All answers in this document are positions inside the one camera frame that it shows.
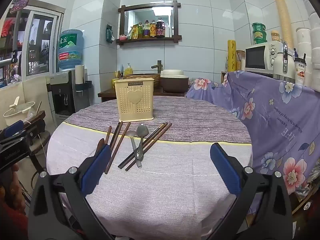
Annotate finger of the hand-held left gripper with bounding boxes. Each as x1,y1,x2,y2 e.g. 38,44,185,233
0,119,47,144

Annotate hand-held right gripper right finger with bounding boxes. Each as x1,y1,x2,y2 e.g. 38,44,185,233
210,142,293,240

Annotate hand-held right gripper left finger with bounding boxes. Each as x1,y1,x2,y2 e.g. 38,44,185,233
28,138,115,240

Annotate metal spoon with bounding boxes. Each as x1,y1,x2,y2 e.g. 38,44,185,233
136,124,149,160
125,130,142,168

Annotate yellow plastic utensil holder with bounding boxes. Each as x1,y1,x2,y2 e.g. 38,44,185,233
114,77,155,123

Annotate person's left forearm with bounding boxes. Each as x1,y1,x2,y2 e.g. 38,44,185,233
0,165,29,240

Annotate white pot with lid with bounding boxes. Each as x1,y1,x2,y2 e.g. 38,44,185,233
3,96,36,127

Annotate wooden stool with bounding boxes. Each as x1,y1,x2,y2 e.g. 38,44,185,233
24,110,52,170

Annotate water dispenser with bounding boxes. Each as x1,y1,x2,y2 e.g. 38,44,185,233
49,70,91,117

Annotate purple floral cloth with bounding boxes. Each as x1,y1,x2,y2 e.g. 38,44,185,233
186,70,320,220

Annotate dark wooden counter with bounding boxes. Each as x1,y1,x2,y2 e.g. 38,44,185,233
97,87,187,103

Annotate white framed window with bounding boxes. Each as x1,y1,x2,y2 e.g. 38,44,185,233
21,5,66,77

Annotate blue water jug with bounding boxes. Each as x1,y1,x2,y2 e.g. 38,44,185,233
58,29,84,71

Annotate red flower decoration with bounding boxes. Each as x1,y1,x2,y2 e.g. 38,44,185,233
0,17,13,40

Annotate brown white rice cooker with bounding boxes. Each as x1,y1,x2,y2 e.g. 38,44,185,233
160,69,190,93

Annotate woven pattern wash basin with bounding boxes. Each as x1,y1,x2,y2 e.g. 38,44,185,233
123,73,161,88

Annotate glass storage jar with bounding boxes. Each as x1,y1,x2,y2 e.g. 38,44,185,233
236,50,246,71

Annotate yellow patterned roll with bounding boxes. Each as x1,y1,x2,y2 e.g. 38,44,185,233
227,39,237,72

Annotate white microwave oven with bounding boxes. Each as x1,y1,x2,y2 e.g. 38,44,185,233
244,41,283,72

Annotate white thermos jug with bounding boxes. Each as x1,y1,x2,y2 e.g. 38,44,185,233
272,44,296,81

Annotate milk tea cup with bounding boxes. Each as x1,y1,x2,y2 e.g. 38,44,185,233
294,53,308,86

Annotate green instant noodle bowls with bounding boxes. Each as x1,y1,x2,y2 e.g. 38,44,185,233
251,22,267,45

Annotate yellow seasoning packet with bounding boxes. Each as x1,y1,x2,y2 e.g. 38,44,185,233
127,24,139,40

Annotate stack of white cups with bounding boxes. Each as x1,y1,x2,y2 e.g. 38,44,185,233
296,12,320,93

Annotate dark soy sauce bottle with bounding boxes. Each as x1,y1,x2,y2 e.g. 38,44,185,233
156,17,166,38

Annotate stack of yellow paper cups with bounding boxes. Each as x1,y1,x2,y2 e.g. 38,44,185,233
272,0,294,48

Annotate wooden framed mirror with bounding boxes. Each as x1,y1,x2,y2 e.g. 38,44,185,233
116,1,183,46

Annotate green wall packet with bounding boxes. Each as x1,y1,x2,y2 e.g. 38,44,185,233
106,24,115,43

